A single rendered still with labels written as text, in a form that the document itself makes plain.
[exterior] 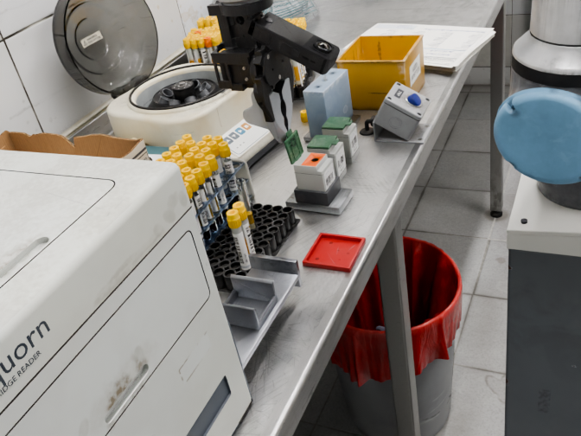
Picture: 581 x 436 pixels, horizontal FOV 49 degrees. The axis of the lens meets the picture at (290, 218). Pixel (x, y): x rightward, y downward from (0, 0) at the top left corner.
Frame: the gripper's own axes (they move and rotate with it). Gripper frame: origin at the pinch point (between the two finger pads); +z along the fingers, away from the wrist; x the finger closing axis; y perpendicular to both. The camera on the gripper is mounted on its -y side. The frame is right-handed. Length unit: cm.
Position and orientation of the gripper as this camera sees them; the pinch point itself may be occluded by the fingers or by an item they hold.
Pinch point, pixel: (285, 134)
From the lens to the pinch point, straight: 94.8
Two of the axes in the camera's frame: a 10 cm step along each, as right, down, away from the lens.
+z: 1.7, 8.2, 5.5
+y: -8.8, -1.2, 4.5
